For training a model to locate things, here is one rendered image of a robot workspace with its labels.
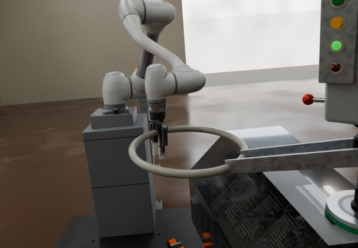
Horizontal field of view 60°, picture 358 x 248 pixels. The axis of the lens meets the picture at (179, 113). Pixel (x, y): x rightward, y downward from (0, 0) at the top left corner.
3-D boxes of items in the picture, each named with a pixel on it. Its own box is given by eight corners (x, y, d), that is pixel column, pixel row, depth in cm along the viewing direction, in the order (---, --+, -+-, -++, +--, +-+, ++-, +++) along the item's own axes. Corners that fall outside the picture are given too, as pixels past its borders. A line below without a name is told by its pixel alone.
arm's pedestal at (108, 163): (90, 245, 215) (71, 135, 196) (103, 206, 264) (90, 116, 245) (161, 238, 217) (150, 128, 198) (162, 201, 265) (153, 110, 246)
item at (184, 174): (268, 147, 132) (269, 140, 131) (202, 196, 96) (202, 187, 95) (179, 123, 162) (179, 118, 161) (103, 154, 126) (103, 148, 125)
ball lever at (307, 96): (333, 105, 84) (333, 93, 83) (330, 108, 81) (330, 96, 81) (303, 103, 89) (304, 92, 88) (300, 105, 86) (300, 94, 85)
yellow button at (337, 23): (343, 28, 72) (344, 16, 71) (342, 28, 71) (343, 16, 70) (332, 29, 73) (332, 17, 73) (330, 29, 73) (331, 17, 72)
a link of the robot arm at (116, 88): (101, 102, 222) (98, 71, 218) (126, 99, 229) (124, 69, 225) (105, 106, 208) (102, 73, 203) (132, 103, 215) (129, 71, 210)
